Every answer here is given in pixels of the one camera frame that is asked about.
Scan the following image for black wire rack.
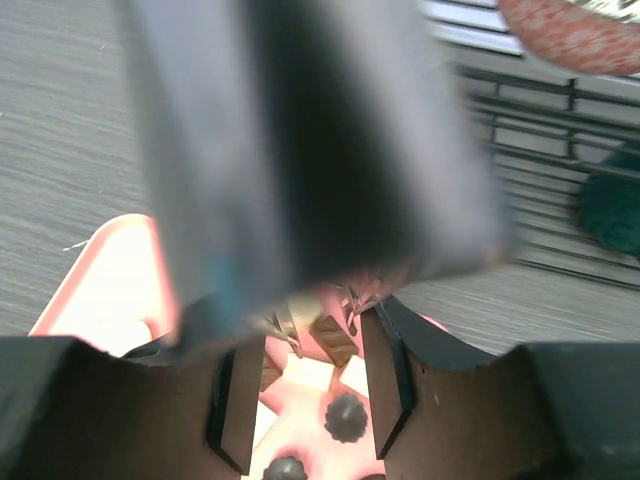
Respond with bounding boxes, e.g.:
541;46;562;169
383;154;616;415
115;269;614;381
420;1;639;291

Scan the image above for patterned ceramic bowl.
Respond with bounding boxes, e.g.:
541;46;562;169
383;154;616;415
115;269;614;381
498;0;639;76

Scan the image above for dark green mug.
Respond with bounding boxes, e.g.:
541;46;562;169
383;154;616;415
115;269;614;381
576;172;639;259

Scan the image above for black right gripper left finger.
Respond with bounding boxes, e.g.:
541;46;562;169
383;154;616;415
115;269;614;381
1;336;264;479

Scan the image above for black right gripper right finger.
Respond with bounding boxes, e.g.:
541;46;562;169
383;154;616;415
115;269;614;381
361;298;639;480

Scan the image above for pink tray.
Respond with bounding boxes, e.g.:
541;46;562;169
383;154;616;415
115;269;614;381
28;213;451;480

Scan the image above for stainless steel tongs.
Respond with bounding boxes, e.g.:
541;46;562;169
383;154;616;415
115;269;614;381
115;1;513;349

